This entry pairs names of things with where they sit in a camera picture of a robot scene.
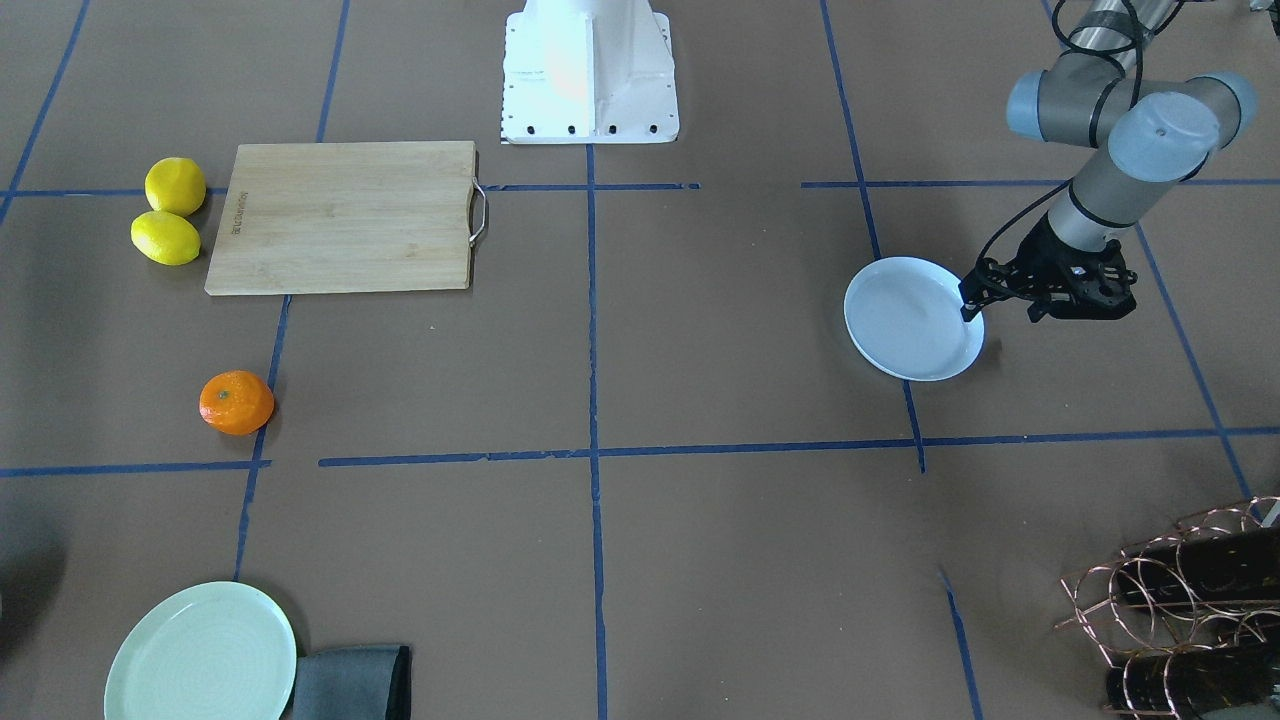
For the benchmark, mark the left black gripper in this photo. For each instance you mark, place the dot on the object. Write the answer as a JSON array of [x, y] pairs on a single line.
[[1043, 254]]

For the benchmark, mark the dark wine bottle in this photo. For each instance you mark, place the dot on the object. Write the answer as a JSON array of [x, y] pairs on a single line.
[[1234, 573], [1224, 683]]

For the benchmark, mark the light blue plate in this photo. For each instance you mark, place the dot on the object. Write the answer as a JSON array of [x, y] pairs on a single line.
[[903, 315]]

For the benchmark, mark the copper wire bottle rack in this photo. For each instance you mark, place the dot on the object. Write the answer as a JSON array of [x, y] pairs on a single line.
[[1121, 632]]

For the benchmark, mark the yellow lemon outer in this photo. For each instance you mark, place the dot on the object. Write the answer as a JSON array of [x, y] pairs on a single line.
[[166, 238]]

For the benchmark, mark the dark wine bottle lower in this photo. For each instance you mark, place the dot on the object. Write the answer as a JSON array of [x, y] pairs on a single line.
[[1224, 683]]

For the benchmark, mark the yellow lemon near board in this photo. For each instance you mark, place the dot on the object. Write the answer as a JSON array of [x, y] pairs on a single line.
[[176, 185]]

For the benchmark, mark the light green plate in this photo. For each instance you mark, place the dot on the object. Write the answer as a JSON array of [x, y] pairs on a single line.
[[218, 650]]

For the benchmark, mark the white central pillar base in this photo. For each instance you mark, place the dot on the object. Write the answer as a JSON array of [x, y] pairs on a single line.
[[588, 72]]

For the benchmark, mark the dark wine bottle middle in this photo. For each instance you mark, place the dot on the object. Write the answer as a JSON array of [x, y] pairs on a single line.
[[1234, 573]]

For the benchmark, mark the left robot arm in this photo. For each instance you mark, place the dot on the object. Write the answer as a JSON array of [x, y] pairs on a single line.
[[1145, 136]]

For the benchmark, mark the dark grey folded cloth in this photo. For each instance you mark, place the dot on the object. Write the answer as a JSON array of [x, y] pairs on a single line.
[[357, 682]]

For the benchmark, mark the orange mandarin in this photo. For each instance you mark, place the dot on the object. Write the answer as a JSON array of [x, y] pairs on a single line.
[[236, 403]]

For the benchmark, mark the bamboo cutting board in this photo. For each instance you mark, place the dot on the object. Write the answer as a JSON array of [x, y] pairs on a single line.
[[361, 217]]

